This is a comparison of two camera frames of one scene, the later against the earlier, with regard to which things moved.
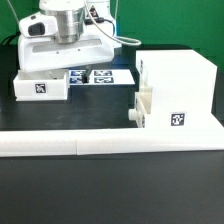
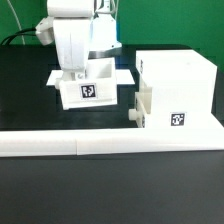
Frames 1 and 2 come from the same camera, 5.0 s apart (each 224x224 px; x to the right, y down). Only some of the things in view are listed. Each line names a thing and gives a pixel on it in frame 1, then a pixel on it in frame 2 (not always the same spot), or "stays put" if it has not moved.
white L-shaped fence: x=35 y=143 stays put
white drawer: x=41 y=85 -> x=94 y=88
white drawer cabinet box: x=182 y=85 stays put
